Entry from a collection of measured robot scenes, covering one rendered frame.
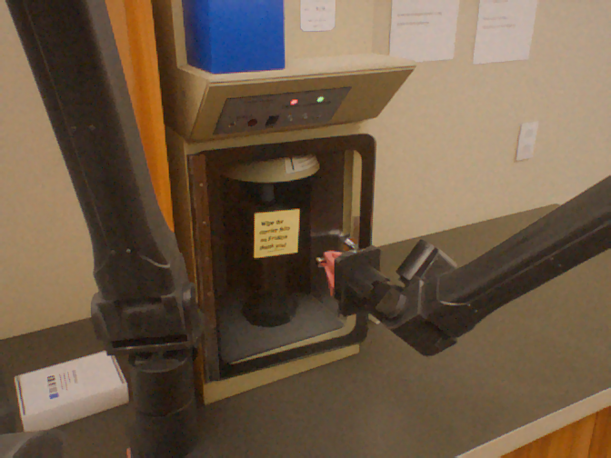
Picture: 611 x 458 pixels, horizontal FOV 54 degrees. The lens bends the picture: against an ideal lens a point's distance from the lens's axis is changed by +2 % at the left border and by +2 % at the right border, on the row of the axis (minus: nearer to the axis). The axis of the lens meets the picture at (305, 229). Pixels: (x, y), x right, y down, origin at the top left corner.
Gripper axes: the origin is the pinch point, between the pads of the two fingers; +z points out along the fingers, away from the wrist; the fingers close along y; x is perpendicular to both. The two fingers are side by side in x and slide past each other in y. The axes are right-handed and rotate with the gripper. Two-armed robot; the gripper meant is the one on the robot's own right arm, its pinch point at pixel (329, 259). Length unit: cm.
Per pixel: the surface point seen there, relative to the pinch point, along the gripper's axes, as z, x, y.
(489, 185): 50, -88, -17
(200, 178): 5.8, 18.8, 15.2
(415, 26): 50, -55, 31
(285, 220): 4.7, 5.5, 6.4
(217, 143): 7.1, 15.4, 19.7
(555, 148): 50, -115, -9
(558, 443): -20, -37, -38
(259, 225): 5.1, 10.0, 6.2
